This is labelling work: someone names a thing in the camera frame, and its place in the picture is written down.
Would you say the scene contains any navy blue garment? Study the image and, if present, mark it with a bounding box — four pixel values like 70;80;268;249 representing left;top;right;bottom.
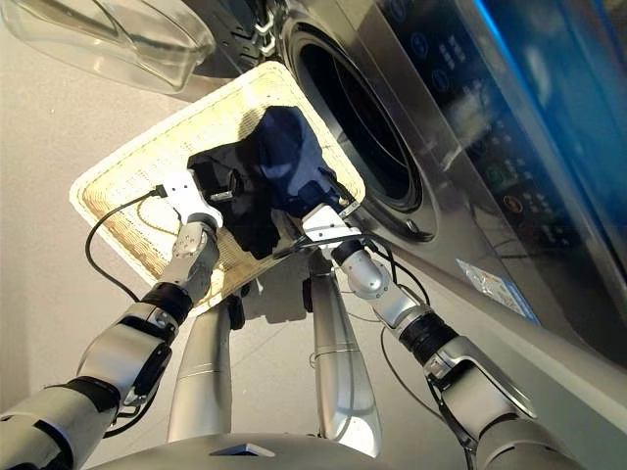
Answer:
247;105;340;217

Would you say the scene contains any silver robot torso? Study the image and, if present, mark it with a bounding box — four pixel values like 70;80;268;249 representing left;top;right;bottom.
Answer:
87;433;379;470

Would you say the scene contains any silver robot leg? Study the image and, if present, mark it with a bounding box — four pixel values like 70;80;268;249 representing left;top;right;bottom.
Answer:
166;293;234;445
307;266;384;459

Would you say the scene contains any blue white energy label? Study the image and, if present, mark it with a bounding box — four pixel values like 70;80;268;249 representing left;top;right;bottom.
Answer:
456;258;541;325

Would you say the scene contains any black garment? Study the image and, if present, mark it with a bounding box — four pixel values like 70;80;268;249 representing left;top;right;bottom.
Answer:
187;141;283;261

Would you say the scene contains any pale woven laundry basket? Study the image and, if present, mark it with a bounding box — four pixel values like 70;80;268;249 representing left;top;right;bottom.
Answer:
70;61;368;315

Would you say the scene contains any grey washing machine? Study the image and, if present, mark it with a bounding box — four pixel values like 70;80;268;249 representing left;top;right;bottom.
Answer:
185;0;627;470

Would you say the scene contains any round glass washing machine door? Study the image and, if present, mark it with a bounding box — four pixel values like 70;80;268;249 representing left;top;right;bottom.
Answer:
0;0;217;97

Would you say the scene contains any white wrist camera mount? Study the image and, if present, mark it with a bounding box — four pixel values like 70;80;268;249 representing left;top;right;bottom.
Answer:
300;205;362;249
163;168;224;229

